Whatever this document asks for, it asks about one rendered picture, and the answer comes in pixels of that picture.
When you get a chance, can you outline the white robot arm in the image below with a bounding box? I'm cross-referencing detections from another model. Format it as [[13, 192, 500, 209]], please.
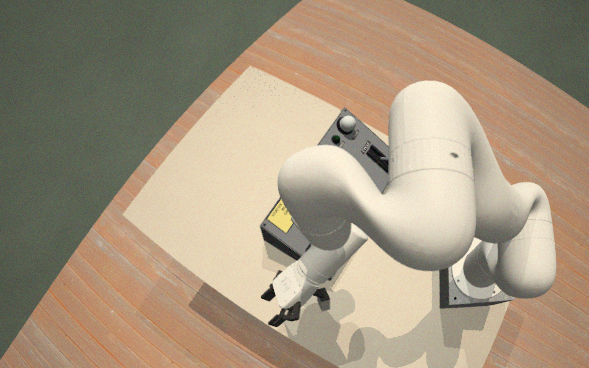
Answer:
[[278, 81, 556, 299]]

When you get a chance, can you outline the grey control console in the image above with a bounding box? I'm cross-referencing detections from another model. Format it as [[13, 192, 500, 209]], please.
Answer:
[[260, 107, 388, 261]]

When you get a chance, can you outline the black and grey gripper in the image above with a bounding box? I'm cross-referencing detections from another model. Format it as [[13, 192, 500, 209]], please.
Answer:
[[261, 261, 320, 327]]

